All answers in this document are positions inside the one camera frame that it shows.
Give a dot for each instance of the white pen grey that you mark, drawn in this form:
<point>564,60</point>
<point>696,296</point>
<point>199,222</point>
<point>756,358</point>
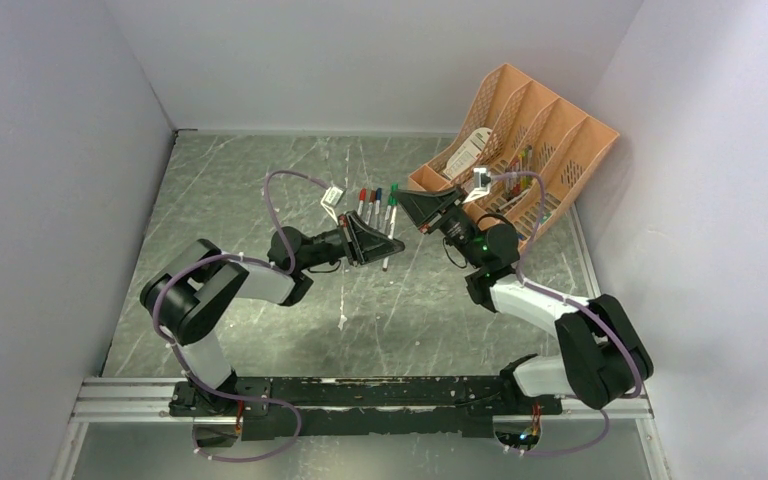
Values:
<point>361,201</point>

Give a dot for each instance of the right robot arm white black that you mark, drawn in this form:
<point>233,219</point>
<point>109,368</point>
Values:
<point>601,356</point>

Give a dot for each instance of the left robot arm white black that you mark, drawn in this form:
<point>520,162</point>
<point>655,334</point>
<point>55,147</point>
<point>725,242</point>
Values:
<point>189,297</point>

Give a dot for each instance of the white pen blue cap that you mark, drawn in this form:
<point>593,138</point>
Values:
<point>376,209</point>

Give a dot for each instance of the white pen green end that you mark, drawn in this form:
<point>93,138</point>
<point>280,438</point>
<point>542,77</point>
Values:
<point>388,213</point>

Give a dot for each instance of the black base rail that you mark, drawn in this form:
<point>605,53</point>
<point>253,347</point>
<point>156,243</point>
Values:
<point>314,406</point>

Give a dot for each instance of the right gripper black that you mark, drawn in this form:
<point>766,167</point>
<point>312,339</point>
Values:
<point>425,208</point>

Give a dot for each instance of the aluminium frame rail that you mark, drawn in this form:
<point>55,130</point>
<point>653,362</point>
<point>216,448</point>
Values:
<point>144,400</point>

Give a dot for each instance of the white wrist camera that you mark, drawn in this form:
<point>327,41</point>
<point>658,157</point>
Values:
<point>481,186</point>
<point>331,200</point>

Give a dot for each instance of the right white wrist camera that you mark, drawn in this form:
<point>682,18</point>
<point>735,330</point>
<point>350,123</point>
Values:
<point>481,186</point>

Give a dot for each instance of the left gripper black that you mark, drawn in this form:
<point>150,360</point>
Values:
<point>363,244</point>

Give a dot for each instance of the white pen red tip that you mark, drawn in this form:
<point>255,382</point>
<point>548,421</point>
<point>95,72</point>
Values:
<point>391,228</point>

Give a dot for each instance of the white pen brown end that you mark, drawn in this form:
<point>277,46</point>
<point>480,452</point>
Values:
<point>370,206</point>

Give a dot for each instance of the orange plastic file organizer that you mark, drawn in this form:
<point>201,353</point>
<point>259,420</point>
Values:
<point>534,129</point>

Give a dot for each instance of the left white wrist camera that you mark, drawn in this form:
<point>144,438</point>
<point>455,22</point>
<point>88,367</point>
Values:
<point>331,200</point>

